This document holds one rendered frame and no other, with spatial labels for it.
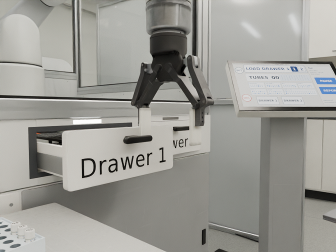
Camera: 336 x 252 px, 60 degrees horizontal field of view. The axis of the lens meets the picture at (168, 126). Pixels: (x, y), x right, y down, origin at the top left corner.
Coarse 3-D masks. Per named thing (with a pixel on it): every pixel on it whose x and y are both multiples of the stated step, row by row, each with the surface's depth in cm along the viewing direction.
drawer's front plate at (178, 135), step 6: (180, 120) 99; (186, 120) 100; (174, 132) 96; (180, 132) 98; (186, 132) 100; (174, 138) 96; (180, 138) 98; (180, 144) 98; (186, 144) 100; (174, 150) 96; (180, 150) 98; (186, 150) 101; (192, 150) 103
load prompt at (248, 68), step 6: (246, 66) 136; (252, 66) 136; (258, 66) 137; (264, 66) 137; (270, 66) 137; (276, 66) 137; (282, 66) 137; (288, 66) 138; (294, 66) 138; (300, 66) 138; (288, 72) 135; (294, 72) 135; (300, 72) 136; (306, 72) 136
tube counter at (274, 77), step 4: (272, 76) 133; (276, 76) 133; (280, 76) 133; (284, 76) 133; (288, 76) 134; (292, 76) 134; (296, 76) 134; (300, 76) 134; (304, 76) 134; (308, 76) 134; (272, 80) 131; (276, 80) 132; (280, 80) 132; (284, 80) 132; (288, 80) 132; (292, 80) 132; (296, 80) 132; (300, 80) 132; (304, 80) 132; (308, 80) 133
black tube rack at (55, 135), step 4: (56, 132) 84; (60, 132) 83; (36, 136) 73; (40, 136) 72; (44, 136) 72; (48, 136) 72; (52, 136) 72; (56, 136) 72; (60, 136) 73; (48, 140) 71; (52, 140) 67; (56, 140) 66; (60, 140) 65; (56, 144) 80; (60, 144) 79
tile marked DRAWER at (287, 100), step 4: (284, 96) 126; (288, 96) 126; (292, 96) 126; (296, 96) 126; (300, 96) 126; (284, 100) 124; (288, 100) 125; (292, 100) 125; (296, 100) 125; (300, 100) 125; (284, 104) 123; (288, 104) 123; (292, 104) 123; (296, 104) 123; (300, 104) 123; (304, 104) 124
